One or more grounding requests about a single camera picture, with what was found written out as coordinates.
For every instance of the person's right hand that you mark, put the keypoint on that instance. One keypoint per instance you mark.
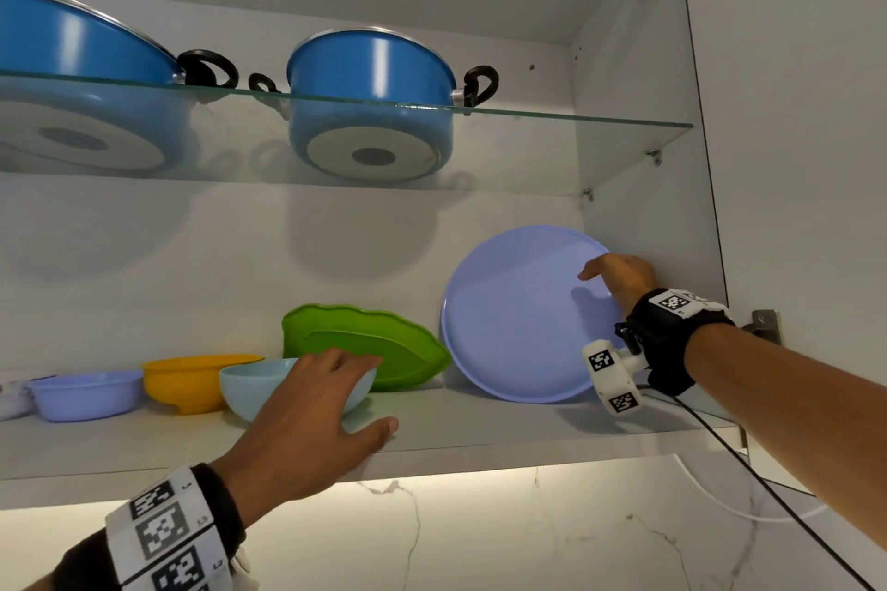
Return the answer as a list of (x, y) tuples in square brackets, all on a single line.
[(627, 279)]

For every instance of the person's left hand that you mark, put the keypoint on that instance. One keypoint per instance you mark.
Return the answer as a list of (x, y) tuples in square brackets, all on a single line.
[(298, 438)]

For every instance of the light blue bowl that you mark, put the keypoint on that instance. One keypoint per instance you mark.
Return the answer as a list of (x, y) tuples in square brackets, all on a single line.
[(250, 390)]

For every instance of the lavender plate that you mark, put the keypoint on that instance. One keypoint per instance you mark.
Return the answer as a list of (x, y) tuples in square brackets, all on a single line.
[(513, 321)]

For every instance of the green plate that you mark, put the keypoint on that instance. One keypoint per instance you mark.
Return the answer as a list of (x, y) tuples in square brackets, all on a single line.
[(360, 334)]

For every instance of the yellow bowl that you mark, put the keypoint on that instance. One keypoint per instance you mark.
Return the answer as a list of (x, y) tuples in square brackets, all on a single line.
[(187, 383)]

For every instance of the small lavender bowl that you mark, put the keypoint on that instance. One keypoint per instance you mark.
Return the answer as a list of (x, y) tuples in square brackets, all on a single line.
[(83, 397)]

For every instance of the white floral bowl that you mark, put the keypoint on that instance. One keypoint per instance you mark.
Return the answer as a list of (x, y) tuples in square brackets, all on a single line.
[(14, 398)]

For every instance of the person's right forearm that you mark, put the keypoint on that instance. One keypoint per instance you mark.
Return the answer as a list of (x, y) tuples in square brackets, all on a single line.
[(797, 411)]

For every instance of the glass shelf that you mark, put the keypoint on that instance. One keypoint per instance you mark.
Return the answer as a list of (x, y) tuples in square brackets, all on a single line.
[(555, 148)]

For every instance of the right wrist marker band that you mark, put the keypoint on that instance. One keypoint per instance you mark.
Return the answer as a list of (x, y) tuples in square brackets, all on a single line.
[(672, 334)]

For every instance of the blue pan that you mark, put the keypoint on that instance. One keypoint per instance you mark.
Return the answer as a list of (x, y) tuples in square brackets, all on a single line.
[(368, 78), (69, 44)]

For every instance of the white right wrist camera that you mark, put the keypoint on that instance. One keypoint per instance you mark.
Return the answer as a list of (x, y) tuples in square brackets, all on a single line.
[(610, 376)]

